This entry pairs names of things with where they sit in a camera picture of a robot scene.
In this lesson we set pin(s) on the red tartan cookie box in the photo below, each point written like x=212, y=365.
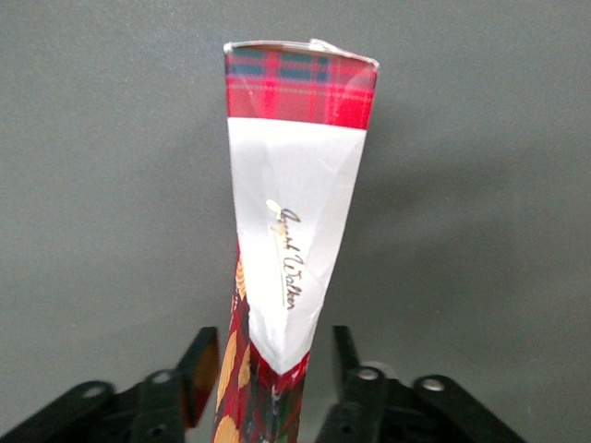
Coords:
x=295, y=184

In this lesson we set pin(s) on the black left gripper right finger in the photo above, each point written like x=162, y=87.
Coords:
x=369, y=410

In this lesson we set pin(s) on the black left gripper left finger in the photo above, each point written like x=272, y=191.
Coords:
x=152, y=406

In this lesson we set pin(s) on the dark grey table mat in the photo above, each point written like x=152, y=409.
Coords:
x=92, y=184

